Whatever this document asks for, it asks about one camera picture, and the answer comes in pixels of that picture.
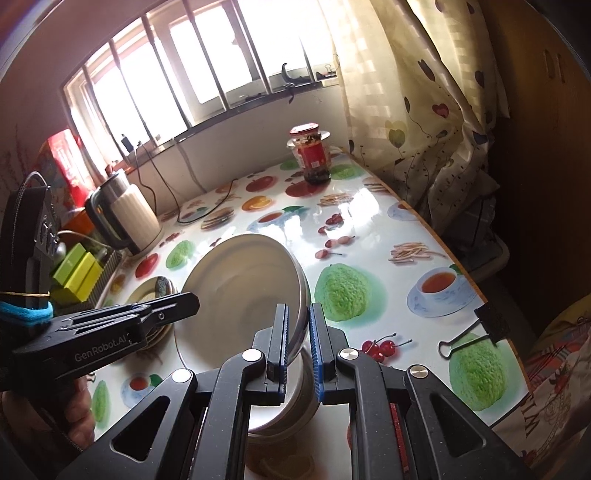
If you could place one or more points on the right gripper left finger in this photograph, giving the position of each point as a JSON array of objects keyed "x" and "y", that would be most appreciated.
[{"x": 258, "y": 375}]

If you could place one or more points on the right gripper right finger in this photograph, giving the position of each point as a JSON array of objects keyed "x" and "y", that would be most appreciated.
[{"x": 342, "y": 373}]

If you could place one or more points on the white bowl blue stripe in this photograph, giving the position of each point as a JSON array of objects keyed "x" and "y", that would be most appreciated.
[{"x": 267, "y": 424}]

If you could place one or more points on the person's left hand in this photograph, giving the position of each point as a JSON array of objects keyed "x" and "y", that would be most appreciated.
[{"x": 30, "y": 428}]

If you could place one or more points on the patterned storage basket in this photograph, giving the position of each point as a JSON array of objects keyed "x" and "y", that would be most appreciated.
[{"x": 98, "y": 290}]

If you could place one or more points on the green box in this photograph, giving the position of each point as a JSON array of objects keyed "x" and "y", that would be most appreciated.
[{"x": 68, "y": 264}]

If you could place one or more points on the beige plate lower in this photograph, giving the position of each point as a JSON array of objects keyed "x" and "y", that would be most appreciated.
[{"x": 155, "y": 335}]

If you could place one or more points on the fruit print tablecloth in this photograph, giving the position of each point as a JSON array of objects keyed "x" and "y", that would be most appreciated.
[{"x": 381, "y": 276}]

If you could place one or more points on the beige plate with brown motif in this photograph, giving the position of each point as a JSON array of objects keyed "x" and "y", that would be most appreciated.
[{"x": 153, "y": 288}]

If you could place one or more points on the orange box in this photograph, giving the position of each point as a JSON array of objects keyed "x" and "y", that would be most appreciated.
[{"x": 78, "y": 224}]

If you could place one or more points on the white black electric kettle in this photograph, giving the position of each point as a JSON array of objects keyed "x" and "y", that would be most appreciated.
[{"x": 122, "y": 216}]

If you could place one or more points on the black binder clip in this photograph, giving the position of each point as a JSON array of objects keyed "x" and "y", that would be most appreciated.
[{"x": 489, "y": 325}]

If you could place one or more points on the red box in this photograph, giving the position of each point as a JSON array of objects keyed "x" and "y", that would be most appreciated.
[{"x": 61, "y": 163}]

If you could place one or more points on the red label glass jar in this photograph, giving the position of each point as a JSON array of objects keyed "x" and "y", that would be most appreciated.
[{"x": 316, "y": 162}]

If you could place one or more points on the black object on windowsill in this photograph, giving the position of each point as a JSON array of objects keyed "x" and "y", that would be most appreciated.
[{"x": 291, "y": 83}]

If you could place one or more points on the heart pattern curtain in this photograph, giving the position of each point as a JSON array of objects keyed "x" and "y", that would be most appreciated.
[{"x": 422, "y": 94}]

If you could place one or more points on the window metal frame bars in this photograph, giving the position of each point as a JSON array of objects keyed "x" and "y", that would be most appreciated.
[{"x": 183, "y": 62}]

